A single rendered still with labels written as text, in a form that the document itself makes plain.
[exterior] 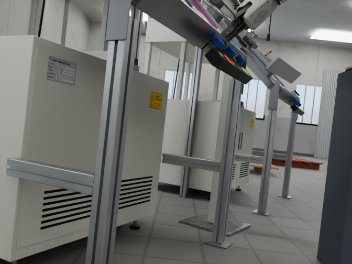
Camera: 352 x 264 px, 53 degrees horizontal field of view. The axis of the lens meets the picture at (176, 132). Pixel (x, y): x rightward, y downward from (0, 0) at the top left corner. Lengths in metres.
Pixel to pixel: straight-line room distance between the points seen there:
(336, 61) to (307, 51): 0.91
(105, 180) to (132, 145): 0.59
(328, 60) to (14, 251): 11.32
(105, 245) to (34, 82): 0.44
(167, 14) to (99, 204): 0.46
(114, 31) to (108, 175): 0.28
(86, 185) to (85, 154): 0.35
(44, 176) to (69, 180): 0.07
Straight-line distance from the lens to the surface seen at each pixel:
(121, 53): 0.70
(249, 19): 1.03
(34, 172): 0.86
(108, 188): 0.70
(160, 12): 0.85
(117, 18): 0.73
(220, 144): 1.64
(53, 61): 0.98
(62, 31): 1.87
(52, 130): 0.99
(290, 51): 11.53
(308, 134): 11.45
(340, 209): 1.33
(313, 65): 11.67
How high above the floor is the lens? 0.43
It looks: 1 degrees down
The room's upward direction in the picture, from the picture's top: 6 degrees clockwise
